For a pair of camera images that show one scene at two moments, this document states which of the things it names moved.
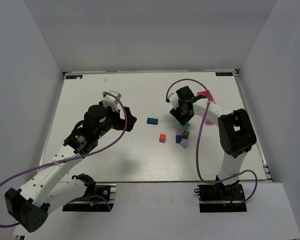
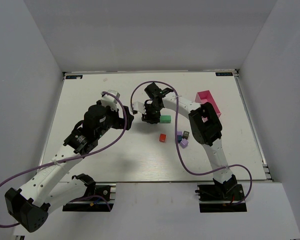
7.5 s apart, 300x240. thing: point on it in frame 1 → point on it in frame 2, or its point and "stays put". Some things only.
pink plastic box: [210, 98] stays put
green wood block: [186, 126] → [165, 119]
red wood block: [162, 138] stays put
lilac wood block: [184, 143] stays put
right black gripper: [180, 115] → [151, 115]
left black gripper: [122, 119] stays put
